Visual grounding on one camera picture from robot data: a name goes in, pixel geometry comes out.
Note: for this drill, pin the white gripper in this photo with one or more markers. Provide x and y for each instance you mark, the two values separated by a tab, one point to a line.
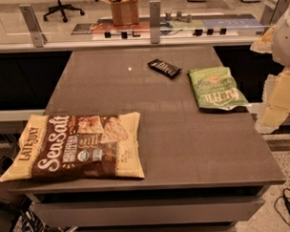
286	41

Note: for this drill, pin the black rxbar chocolate bar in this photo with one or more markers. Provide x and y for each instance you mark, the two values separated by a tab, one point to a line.
164	68

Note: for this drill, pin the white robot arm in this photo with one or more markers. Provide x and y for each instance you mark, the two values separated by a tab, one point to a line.
281	43

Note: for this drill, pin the green kettle chip bag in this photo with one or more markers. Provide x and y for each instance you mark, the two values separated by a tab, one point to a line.
215	88

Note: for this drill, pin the brown sea salt chip bag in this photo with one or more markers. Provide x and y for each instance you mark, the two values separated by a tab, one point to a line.
77	147

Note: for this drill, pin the brown cardboard box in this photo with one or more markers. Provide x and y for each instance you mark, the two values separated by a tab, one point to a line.
125	13

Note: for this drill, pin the colourful floor mat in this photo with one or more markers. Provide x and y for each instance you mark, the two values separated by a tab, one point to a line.
231	21

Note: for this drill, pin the grey table drawer base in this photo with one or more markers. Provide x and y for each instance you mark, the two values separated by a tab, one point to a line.
204	214

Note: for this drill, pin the black office chair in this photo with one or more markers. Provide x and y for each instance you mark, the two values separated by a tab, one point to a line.
62	7

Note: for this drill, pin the right metal glass post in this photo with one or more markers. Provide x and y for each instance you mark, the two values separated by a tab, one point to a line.
271	14

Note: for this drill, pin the metal glass post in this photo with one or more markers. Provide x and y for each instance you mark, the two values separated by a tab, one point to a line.
154	21
271	14
38	38

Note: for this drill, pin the middle metal glass post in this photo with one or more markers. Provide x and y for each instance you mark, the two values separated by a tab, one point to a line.
154	21

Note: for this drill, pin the left metal glass post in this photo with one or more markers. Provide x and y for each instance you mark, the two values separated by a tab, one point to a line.
38	38

